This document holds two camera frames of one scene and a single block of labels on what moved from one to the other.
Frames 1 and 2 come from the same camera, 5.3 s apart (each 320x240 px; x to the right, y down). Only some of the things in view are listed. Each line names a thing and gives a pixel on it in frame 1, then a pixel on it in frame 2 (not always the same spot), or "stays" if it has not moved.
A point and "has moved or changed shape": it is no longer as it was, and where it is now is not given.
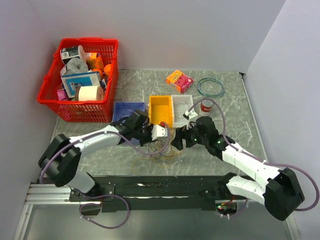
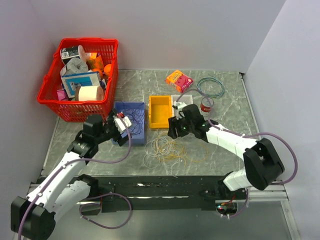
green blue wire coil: x=207 y=95 stays
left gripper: x=149 y=139 → x=118 y=138
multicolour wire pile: x=162 y=150 has moved or changed shape
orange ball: x=107 y=69 stays
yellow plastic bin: x=161 y=109 stays
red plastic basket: x=85 y=111 stays
